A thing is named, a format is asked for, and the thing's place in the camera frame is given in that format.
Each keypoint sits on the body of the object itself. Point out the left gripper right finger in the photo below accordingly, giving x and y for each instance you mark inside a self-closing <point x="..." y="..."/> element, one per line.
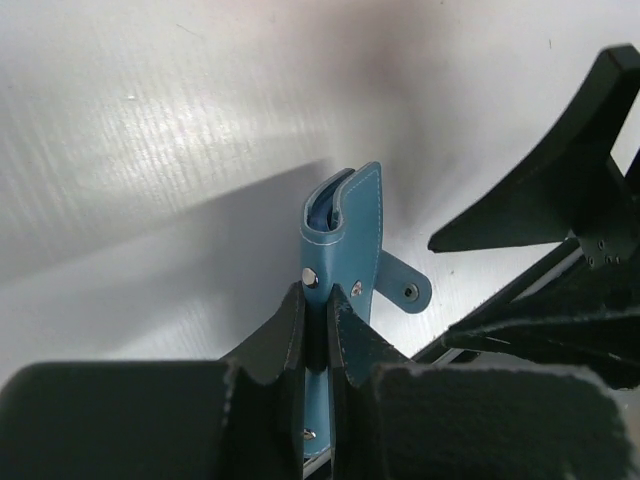
<point x="392" y="418"/>

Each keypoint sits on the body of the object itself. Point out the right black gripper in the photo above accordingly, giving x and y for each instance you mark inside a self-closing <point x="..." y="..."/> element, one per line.
<point x="567" y="183"/>

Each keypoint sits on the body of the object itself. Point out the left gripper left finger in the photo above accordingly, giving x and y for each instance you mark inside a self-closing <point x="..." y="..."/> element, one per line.
<point x="238" y="417"/>

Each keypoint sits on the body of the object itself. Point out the blue leather card holder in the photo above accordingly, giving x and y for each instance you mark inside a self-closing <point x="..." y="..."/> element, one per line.
<point x="341" y="231"/>

